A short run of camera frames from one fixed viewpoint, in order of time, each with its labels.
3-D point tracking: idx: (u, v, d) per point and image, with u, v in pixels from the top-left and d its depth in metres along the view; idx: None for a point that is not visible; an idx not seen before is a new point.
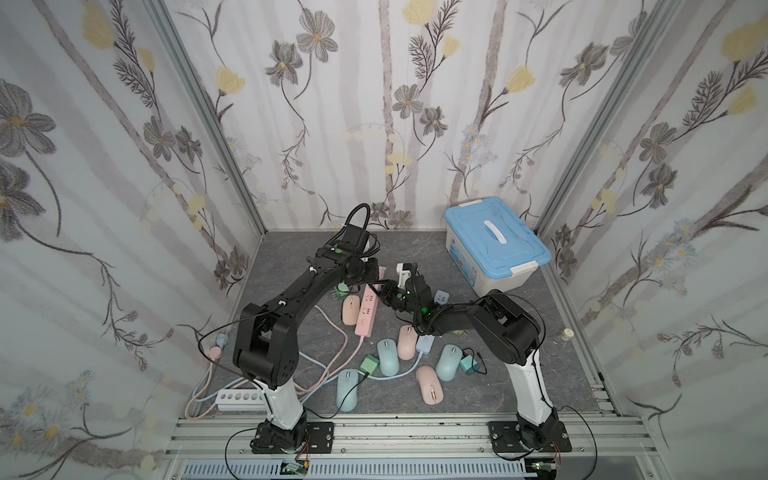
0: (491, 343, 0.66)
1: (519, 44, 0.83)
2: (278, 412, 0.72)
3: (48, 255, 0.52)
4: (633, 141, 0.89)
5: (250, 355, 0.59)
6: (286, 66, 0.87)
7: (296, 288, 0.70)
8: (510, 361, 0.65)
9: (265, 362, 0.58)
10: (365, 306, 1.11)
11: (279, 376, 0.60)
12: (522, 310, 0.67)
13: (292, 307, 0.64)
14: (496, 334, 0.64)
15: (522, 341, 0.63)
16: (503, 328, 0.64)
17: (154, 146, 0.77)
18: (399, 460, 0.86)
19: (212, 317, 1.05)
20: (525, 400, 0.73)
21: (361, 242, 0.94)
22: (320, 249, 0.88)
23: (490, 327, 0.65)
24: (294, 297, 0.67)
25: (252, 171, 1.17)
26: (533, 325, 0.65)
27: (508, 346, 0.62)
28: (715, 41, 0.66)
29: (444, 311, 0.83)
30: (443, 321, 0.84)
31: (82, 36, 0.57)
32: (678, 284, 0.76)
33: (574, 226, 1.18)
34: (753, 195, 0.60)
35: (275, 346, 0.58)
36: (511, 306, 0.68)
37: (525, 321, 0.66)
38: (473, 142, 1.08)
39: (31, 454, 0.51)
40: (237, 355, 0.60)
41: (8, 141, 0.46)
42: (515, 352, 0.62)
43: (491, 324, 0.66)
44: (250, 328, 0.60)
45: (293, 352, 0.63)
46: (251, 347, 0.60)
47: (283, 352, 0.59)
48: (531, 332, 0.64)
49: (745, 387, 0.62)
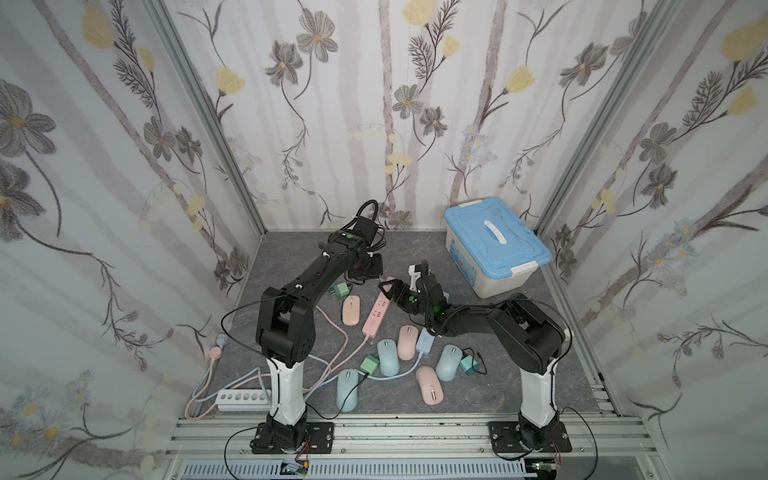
0: (512, 348, 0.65)
1: (520, 44, 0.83)
2: (286, 401, 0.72)
3: (49, 255, 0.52)
4: (633, 141, 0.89)
5: (271, 334, 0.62)
6: (286, 65, 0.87)
7: (313, 270, 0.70)
8: (530, 369, 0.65)
9: (284, 341, 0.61)
10: (376, 310, 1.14)
11: (298, 353, 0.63)
12: (546, 317, 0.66)
13: (309, 290, 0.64)
14: (520, 341, 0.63)
15: (544, 348, 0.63)
16: (526, 336, 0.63)
17: (154, 146, 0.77)
18: (399, 460, 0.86)
19: (212, 317, 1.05)
20: (530, 402, 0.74)
21: (371, 235, 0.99)
22: (333, 235, 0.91)
23: (514, 333, 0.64)
24: (311, 279, 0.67)
25: (252, 171, 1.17)
26: (554, 329, 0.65)
27: (533, 355, 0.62)
28: (715, 42, 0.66)
29: (459, 312, 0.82)
30: (457, 322, 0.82)
31: (82, 36, 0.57)
32: (678, 284, 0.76)
33: (574, 226, 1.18)
34: (753, 195, 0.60)
35: (293, 328, 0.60)
36: (535, 313, 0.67)
37: (547, 327, 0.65)
38: (473, 142, 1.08)
39: (31, 455, 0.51)
40: (259, 333, 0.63)
41: (8, 141, 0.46)
42: (537, 359, 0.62)
43: (514, 330, 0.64)
44: (270, 310, 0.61)
45: (310, 332, 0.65)
46: (272, 326, 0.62)
47: (302, 331, 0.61)
48: (554, 340, 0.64)
49: (745, 388, 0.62)
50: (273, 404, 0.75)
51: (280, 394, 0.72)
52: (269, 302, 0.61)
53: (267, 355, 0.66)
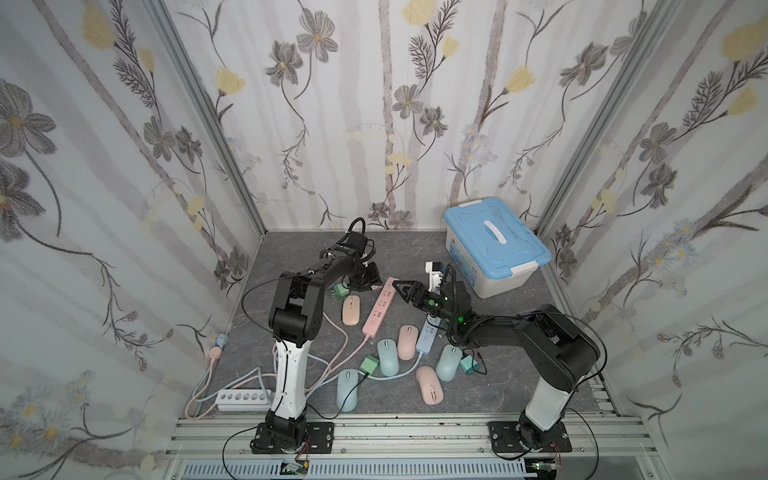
0: (541, 363, 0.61)
1: (519, 44, 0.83)
2: (290, 391, 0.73)
3: (48, 255, 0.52)
4: (633, 141, 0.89)
5: (285, 315, 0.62)
6: (286, 66, 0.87)
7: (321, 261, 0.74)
8: (560, 386, 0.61)
9: (298, 322, 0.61)
10: (377, 310, 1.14)
11: (311, 335, 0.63)
12: (578, 333, 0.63)
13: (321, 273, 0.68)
14: (551, 355, 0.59)
15: (576, 363, 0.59)
16: (558, 350, 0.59)
17: (154, 146, 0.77)
18: (399, 460, 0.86)
19: (212, 317, 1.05)
20: (539, 407, 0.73)
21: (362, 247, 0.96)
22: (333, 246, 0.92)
23: (544, 346, 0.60)
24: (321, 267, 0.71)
25: (252, 171, 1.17)
26: (587, 344, 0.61)
27: (566, 371, 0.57)
28: (715, 41, 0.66)
29: (485, 323, 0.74)
30: (482, 333, 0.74)
31: (82, 36, 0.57)
32: (678, 284, 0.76)
33: (574, 226, 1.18)
34: (753, 195, 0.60)
35: (307, 305, 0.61)
36: (567, 327, 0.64)
37: (581, 342, 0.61)
38: (473, 142, 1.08)
39: (31, 454, 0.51)
40: (273, 314, 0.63)
41: (8, 141, 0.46)
42: (570, 377, 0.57)
43: (544, 344, 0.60)
44: (286, 291, 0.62)
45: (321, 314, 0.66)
46: (286, 307, 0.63)
47: (317, 309, 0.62)
48: (588, 356, 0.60)
49: (746, 388, 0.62)
50: (278, 394, 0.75)
51: (285, 382, 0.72)
52: (286, 282, 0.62)
53: (278, 338, 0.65)
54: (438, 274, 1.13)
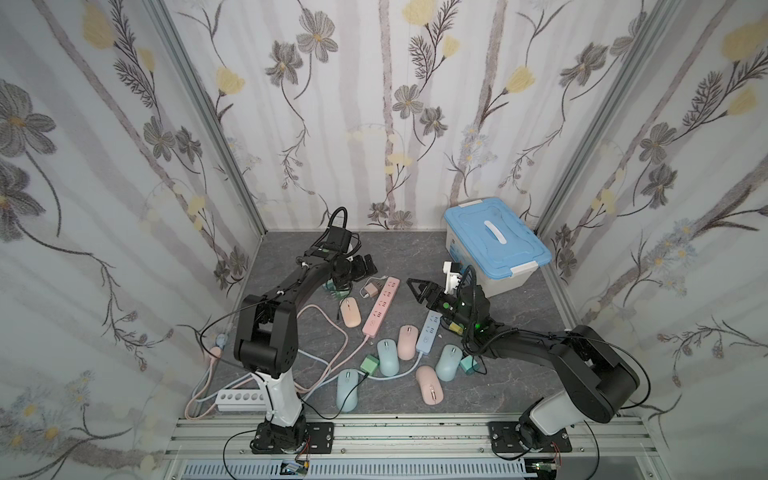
0: (577, 392, 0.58)
1: (520, 44, 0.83)
2: (280, 409, 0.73)
3: (48, 255, 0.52)
4: (633, 141, 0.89)
5: (252, 346, 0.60)
6: (286, 66, 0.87)
7: (291, 280, 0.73)
8: (595, 418, 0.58)
9: (267, 351, 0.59)
10: (377, 310, 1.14)
11: (283, 366, 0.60)
12: (618, 360, 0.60)
13: (290, 295, 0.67)
14: (592, 388, 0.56)
15: (616, 393, 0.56)
16: (597, 380, 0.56)
17: (154, 146, 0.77)
18: (399, 460, 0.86)
19: (212, 317, 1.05)
20: (543, 409, 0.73)
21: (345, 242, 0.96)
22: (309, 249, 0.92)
23: (583, 376, 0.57)
24: (292, 287, 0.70)
25: (252, 171, 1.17)
26: (626, 372, 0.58)
27: (606, 404, 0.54)
28: (715, 41, 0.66)
29: (508, 336, 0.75)
30: (503, 346, 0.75)
31: (82, 36, 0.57)
32: (678, 284, 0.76)
33: (574, 226, 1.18)
34: (753, 195, 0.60)
35: (276, 333, 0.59)
36: (605, 353, 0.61)
37: (620, 371, 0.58)
38: (473, 142, 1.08)
39: (31, 455, 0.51)
40: (238, 346, 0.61)
41: (8, 141, 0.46)
42: (610, 409, 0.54)
43: (584, 373, 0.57)
44: (251, 320, 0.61)
45: (295, 341, 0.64)
46: (252, 337, 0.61)
47: (287, 338, 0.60)
48: (628, 385, 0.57)
49: (746, 388, 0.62)
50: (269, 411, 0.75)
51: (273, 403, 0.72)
52: (249, 310, 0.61)
53: (250, 370, 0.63)
54: (457, 275, 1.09)
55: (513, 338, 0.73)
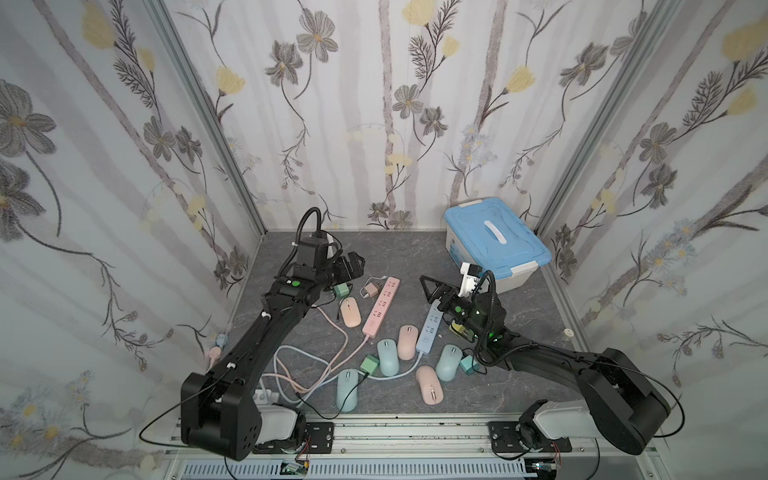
0: (604, 418, 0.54)
1: (520, 44, 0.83)
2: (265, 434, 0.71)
3: (49, 255, 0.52)
4: (633, 141, 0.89)
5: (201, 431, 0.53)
6: (285, 65, 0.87)
7: (249, 343, 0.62)
8: (622, 446, 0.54)
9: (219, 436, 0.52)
10: (377, 310, 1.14)
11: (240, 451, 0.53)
12: (651, 389, 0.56)
13: (243, 369, 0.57)
14: (622, 416, 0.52)
15: (647, 421, 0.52)
16: (627, 408, 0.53)
17: (154, 146, 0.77)
18: (399, 460, 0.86)
19: (212, 317, 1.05)
20: (553, 417, 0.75)
21: (320, 254, 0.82)
22: (275, 283, 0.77)
23: (613, 403, 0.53)
24: (245, 355, 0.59)
25: (252, 171, 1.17)
26: (659, 401, 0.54)
27: (636, 432, 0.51)
28: (715, 41, 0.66)
29: (527, 350, 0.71)
30: (521, 360, 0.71)
31: (82, 36, 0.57)
32: (678, 284, 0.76)
33: (574, 226, 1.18)
34: (753, 195, 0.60)
35: (226, 422, 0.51)
36: (636, 380, 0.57)
37: (652, 400, 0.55)
38: (473, 142, 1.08)
39: (31, 455, 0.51)
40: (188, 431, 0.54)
41: (8, 141, 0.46)
42: (641, 439, 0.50)
43: (614, 400, 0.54)
44: (194, 409, 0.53)
45: (254, 418, 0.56)
46: (200, 422, 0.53)
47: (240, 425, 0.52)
48: (659, 413, 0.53)
49: (747, 388, 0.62)
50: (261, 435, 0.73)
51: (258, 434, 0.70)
52: (191, 400, 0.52)
53: None
54: (474, 280, 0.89)
55: (533, 355, 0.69)
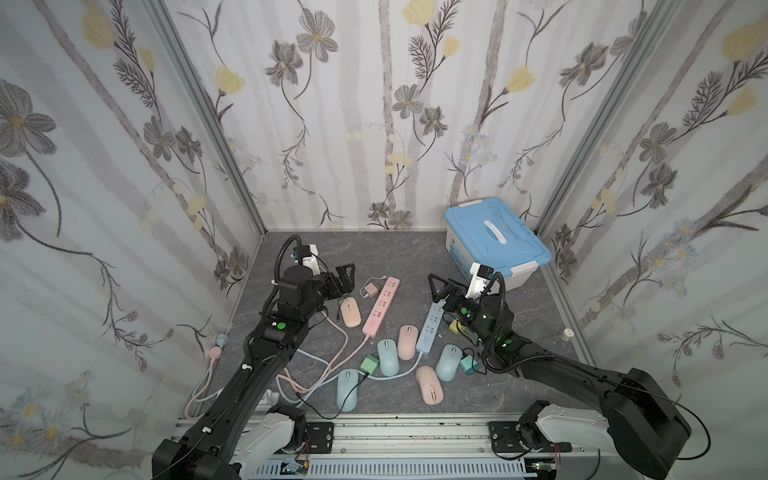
0: (628, 441, 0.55)
1: (520, 44, 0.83)
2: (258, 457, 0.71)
3: (49, 255, 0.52)
4: (633, 141, 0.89)
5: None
6: (285, 66, 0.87)
7: (227, 400, 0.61)
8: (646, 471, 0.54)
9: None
10: (377, 310, 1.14)
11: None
12: (675, 414, 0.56)
13: (220, 436, 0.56)
14: (649, 439, 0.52)
15: (670, 446, 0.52)
16: (653, 433, 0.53)
17: (154, 146, 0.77)
18: (399, 460, 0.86)
19: (212, 317, 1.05)
20: (557, 423, 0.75)
21: (305, 293, 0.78)
22: (259, 325, 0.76)
23: (639, 428, 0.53)
24: (222, 419, 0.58)
25: (252, 171, 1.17)
26: (681, 427, 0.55)
27: (660, 456, 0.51)
28: (715, 41, 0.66)
29: (540, 360, 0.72)
30: (539, 373, 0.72)
31: (82, 36, 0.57)
32: (678, 284, 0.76)
33: (574, 226, 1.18)
34: (753, 195, 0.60)
35: None
36: (662, 403, 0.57)
37: (675, 425, 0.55)
38: (473, 142, 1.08)
39: (31, 455, 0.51)
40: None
41: (8, 141, 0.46)
42: (665, 464, 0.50)
43: (640, 424, 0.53)
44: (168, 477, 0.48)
45: None
46: None
47: None
48: (681, 437, 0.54)
49: (746, 388, 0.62)
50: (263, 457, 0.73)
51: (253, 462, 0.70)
52: (162, 473, 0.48)
53: None
54: (483, 283, 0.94)
55: (550, 368, 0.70)
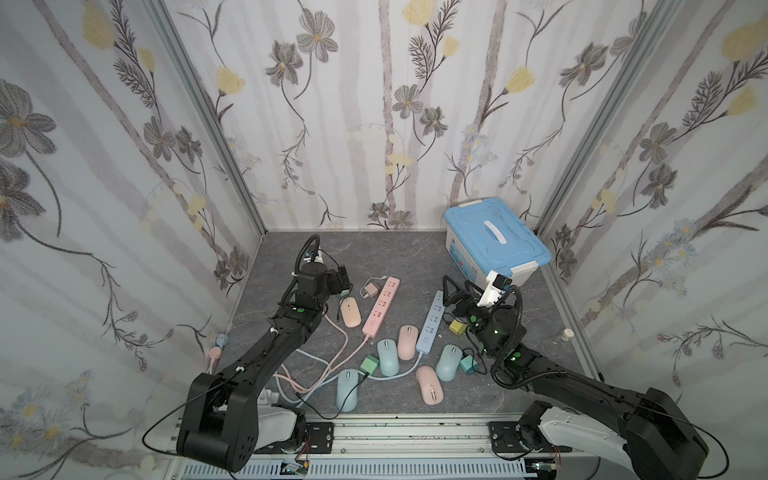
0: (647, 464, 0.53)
1: (520, 44, 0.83)
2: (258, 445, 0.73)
3: (48, 255, 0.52)
4: (633, 141, 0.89)
5: (194, 444, 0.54)
6: (286, 65, 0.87)
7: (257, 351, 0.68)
8: None
9: (215, 451, 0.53)
10: (377, 310, 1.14)
11: (236, 463, 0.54)
12: (694, 434, 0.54)
13: (251, 373, 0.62)
14: (669, 463, 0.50)
15: (689, 467, 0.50)
16: (673, 456, 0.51)
17: (154, 146, 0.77)
18: (399, 460, 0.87)
19: (212, 317, 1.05)
20: (564, 430, 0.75)
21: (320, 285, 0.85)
22: (281, 309, 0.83)
23: (660, 453, 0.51)
24: (255, 360, 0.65)
25: (252, 171, 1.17)
26: (701, 446, 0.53)
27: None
28: (715, 41, 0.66)
29: (552, 376, 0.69)
30: (550, 387, 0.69)
31: (82, 36, 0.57)
32: (678, 284, 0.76)
33: (574, 226, 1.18)
34: (753, 195, 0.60)
35: (230, 420, 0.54)
36: (681, 424, 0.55)
37: (695, 445, 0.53)
38: (473, 142, 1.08)
39: (31, 455, 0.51)
40: (185, 433, 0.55)
41: (8, 141, 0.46)
42: None
43: (661, 449, 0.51)
44: (201, 402, 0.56)
45: (253, 426, 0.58)
46: (200, 427, 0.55)
47: (241, 430, 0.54)
48: (701, 459, 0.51)
49: (746, 388, 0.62)
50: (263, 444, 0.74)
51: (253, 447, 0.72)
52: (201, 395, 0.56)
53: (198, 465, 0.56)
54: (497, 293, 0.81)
55: (562, 384, 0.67)
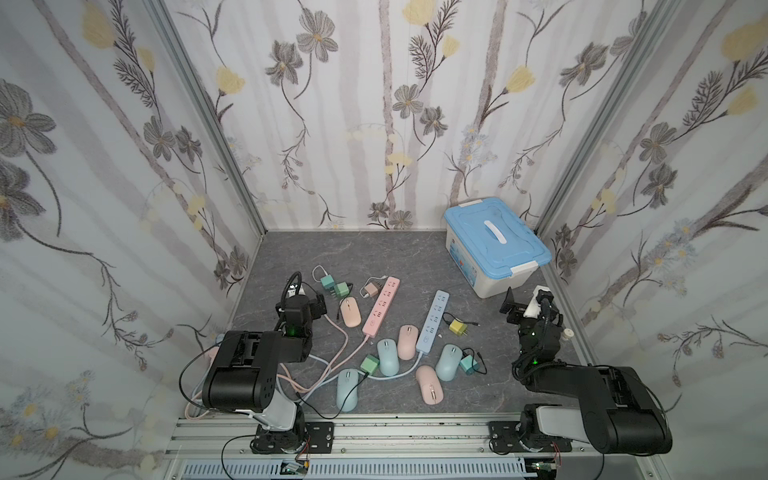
0: (589, 412, 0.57)
1: (520, 44, 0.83)
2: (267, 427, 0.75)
3: (47, 255, 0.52)
4: (633, 141, 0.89)
5: (221, 384, 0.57)
6: (286, 65, 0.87)
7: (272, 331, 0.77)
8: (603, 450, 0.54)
9: (245, 387, 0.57)
10: (376, 310, 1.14)
11: (263, 401, 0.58)
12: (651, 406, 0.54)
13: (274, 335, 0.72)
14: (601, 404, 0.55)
15: (623, 417, 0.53)
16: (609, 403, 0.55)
17: (154, 146, 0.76)
18: (399, 460, 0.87)
19: (212, 317, 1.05)
20: (552, 413, 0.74)
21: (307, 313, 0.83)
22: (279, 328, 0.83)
23: (600, 395, 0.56)
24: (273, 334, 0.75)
25: (252, 171, 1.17)
26: (658, 425, 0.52)
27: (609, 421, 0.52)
28: (715, 41, 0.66)
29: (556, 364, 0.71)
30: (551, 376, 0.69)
31: (82, 36, 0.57)
32: (678, 284, 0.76)
33: (574, 226, 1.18)
34: (753, 195, 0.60)
35: (262, 354, 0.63)
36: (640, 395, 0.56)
37: (651, 419, 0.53)
38: (473, 142, 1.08)
39: (31, 454, 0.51)
40: (212, 374, 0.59)
41: (8, 141, 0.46)
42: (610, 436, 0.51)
43: (600, 391, 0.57)
44: (232, 346, 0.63)
45: (274, 374, 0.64)
46: (229, 366, 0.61)
47: (270, 364, 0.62)
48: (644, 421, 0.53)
49: (746, 388, 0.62)
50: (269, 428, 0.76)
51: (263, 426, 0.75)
52: (235, 337, 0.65)
53: (224, 407, 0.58)
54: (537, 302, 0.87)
55: (560, 364, 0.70)
